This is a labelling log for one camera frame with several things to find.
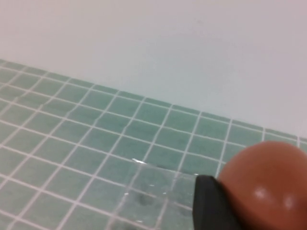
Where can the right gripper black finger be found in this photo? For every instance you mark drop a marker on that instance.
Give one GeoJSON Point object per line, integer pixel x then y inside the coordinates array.
{"type": "Point", "coordinates": [208, 206]}

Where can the brown egg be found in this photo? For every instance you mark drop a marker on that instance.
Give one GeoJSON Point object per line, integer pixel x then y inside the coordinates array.
{"type": "Point", "coordinates": [266, 187]}

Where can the clear plastic egg tray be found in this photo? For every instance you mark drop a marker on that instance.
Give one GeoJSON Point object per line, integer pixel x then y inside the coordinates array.
{"type": "Point", "coordinates": [148, 187]}

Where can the green white checked tablecloth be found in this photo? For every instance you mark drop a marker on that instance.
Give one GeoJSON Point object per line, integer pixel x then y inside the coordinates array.
{"type": "Point", "coordinates": [72, 134]}

